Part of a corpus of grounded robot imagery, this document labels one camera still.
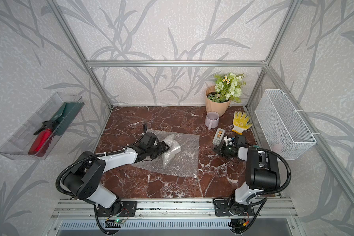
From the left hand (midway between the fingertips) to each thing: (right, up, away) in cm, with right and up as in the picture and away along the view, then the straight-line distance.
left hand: (167, 149), depth 91 cm
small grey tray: (+34, +7, +8) cm, 35 cm away
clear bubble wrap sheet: (+2, -1, -5) cm, 6 cm away
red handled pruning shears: (-48, +12, -30) cm, 58 cm away
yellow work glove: (+52, +16, +18) cm, 57 cm away
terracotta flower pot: (+37, +27, +14) cm, 48 cm away
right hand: (+29, 0, +2) cm, 29 cm away
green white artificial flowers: (+39, +40, +5) cm, 56 cm away
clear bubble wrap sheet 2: (+11, -9, -2) cm, 14 cm away
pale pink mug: (+30, +19, +13) cm, 38 cm away
